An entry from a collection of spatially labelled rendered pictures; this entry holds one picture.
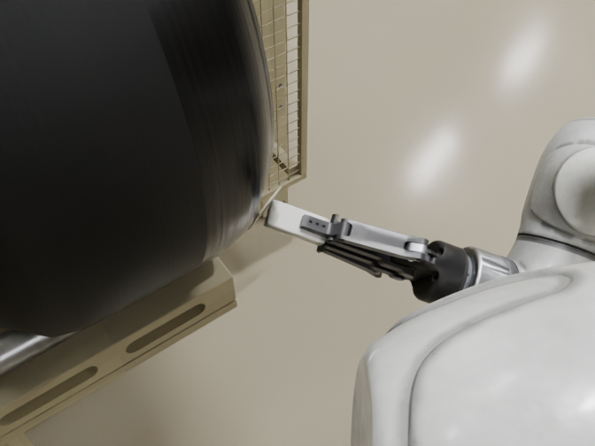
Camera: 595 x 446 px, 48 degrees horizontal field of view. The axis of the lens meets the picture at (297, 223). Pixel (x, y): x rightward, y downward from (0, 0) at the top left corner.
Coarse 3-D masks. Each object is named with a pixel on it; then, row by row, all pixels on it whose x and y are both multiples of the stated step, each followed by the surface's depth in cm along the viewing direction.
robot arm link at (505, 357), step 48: (480, 288) 27; (528, 288) 25; (576, 288) 24; (384, 336) 27; (432, 336) 24; (480, 336) 23; (528, 336) 22; (576, 336) 22; (384, 384) 24; (432, 384) 22; (480, 384) 22; (528, 384) 21; (576, 384) 21; (384, 432) 23; (432, 432) 22; (480, 432) 21; (528, 432) 21; (576, 432) 20
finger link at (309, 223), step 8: (304, 216) 74; (312, 216) 74; (304, 224) 74; (312, 224) 74; (320, 224) 74; (328, 224) 74; (336, 224) 74; (344, 224) 73; (312, 232) 75; (320, 232) 74; (328, 232) 74; (336, 232) 73; (344, 232) 73
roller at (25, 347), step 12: (204, 264) 90; (180, 276) 88; (0, 336) 79; (12, 336) 79; (24, 336) 79; (36, 336) 79; (60, 336) 81; (72, 336) 82; (0, 348) 78; (12, 348) 78; (24, 348) 79; (36, 348) 80; (48, 348) 81; (0, 360) 78; (12, 360) 79; (24, 360) 80; (0, 372) 78
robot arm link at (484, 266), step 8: (464, 248) 81; (472, 248) 79; (472, 256) 78; (480, 256) 77; (488, 256) 78; (496, 256) 79; (472, 264) 78; (480, 264) 76; (488, 264) 77; (496, 264) 77; (504, 264) 78; (512, 264) 79; (472, 272) 77; (480, 272) 76; (488, 272) 76; (496, 272) 77; (504, 272) 77; (512, 272) 77; (472, 280) 76; (480, 280) 76; (488, 280) 76; (464, 288) 77
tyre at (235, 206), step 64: (0, 0) 43; (64, 0) 45; (128, 0) 47; (192, 0) 49; (0, 64) 43; (64, 64) 45; (128, 64) 48; (192, 64) 50; (256, 64) 56; (0, 128) 44; (64, 128) 47; (128, 128) 49; (192, 128) 52; (256, 128) 57; (0, 192) 46; (64, 192) 49; (128, 192) 52; (192, 192) 56; (256, 192) 63; (0, 256) 50; (64, 256) 52; (128, 256) 57; (192, 256) 65; (0, 320) 60; (64, 320) 60
